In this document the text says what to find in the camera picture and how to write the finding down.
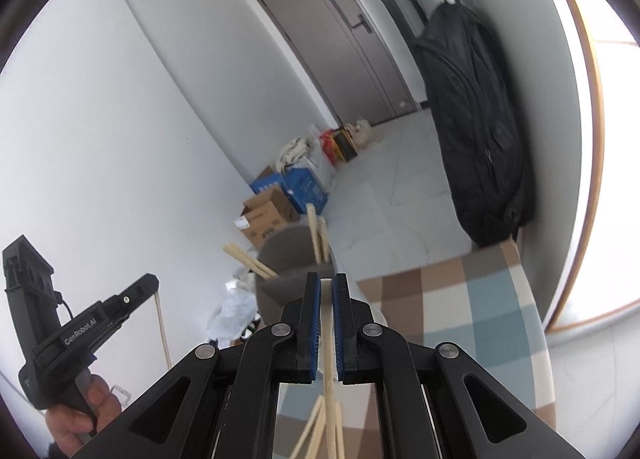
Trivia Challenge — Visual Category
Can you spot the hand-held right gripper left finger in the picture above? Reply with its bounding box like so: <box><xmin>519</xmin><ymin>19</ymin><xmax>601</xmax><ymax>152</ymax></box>
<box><xmin>70</xmin><ymin>273</ymin><xmax>323</xmax><ymax>459</ymax></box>

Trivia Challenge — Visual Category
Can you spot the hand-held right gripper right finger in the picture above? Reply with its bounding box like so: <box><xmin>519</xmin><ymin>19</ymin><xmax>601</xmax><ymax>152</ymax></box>
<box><xmin>331</xmin><ymin>273</ymin><xmax>588</xmax><ymax>459</ymax></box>

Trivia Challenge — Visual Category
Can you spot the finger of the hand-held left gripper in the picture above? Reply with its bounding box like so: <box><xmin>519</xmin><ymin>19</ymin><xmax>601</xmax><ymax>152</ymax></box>
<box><xmin>100</xmin><ymin>275</ymin><xmax>161</xmax><ymax>326</ymax></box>

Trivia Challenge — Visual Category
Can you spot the grey white utensil holder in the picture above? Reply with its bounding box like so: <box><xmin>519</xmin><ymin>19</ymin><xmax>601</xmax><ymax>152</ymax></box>
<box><xmin>255</xmin><ymin>224</ymin><xmax>388</xmax><ymax>340</ymax></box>

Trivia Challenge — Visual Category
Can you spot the pile of wooden chopsticks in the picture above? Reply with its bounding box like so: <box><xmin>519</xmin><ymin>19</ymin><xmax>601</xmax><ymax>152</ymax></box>
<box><xmin>291</xmin><ymin>396</ymin><xmax>346</xmax><ymax>459</ymax></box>

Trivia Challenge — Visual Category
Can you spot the person's left hand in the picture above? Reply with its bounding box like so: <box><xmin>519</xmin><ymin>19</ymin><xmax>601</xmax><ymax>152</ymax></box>
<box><xmin>45</xmin><ymin>374</ymin><xmax>123</xmax><ymax>459</ymax></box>

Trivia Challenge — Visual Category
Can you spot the white plastic bag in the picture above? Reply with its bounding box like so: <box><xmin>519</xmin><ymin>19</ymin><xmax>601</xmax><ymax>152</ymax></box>
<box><xmin>207</xmin><ymin>289</ymin><xmax>258</xmax><ymax>340</ymax></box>

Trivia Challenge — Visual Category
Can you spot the brown cardboard box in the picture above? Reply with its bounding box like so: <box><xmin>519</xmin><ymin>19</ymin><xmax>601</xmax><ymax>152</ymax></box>
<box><xmin>235</xmin><ymin>187</ymin><xmax>301</xmax><ymax>250</ymax></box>

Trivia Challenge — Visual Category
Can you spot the checkered tablecloth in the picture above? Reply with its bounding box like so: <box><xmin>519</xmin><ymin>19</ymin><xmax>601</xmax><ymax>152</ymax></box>
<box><xmin>277</xmin><ymin>239</ymin><xmax>556</xmax><ymax>459</ymax></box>

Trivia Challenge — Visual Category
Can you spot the blue cardboard box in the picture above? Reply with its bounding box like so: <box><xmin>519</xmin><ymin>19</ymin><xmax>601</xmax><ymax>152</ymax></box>
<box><xmin>250</xmin><ymin>166</ymin><xmax>328</xmax><ymax>214</ymax></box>

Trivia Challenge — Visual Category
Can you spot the cream folded cloth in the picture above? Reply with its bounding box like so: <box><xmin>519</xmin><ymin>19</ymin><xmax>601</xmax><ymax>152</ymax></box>
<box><xmin>277</xmin><ymin>136</ymin><xmax>313</xmax><ymax>172</ymax></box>

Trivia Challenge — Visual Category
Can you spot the black brown paper bag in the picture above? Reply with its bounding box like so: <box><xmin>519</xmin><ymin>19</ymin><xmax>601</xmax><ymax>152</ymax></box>
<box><xmin>332</xmin><ymin>128</ymin><xmax>358</xmax><ymax>162</ymax></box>

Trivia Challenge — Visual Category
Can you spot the red bag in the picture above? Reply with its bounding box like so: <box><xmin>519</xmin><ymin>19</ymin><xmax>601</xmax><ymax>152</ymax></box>
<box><xmin>320</xmin><ymin>129</ymin><xmax>341</xmax><ymax>166</ymax></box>

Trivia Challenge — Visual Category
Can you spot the beige plastic bag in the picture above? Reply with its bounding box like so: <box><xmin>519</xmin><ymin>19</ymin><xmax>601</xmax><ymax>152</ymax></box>
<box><xmin>347</xmin><ymin>121</ymin><xmax>383</xmax><ymax>147</ymax></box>

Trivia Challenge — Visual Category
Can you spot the black backpack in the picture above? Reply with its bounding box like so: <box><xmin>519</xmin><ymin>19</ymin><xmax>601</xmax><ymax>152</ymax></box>
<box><xmin>412</xmin><ymin>1</ymin><xmax>536</xmax><ymax>247</ymax></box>

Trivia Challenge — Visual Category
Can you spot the grey door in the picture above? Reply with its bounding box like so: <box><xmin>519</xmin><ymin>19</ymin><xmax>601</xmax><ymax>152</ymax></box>
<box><xmin>252</xmin><ymin>0</ymin><xmax>418</xmax><ymax>127</ymax></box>

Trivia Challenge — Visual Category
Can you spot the light wooden frame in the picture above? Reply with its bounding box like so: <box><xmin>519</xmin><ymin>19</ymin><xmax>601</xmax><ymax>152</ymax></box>
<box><xmin>537</xmin><ymin>0</ymin><xmax>608</xmax><ymax>335</ymax></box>

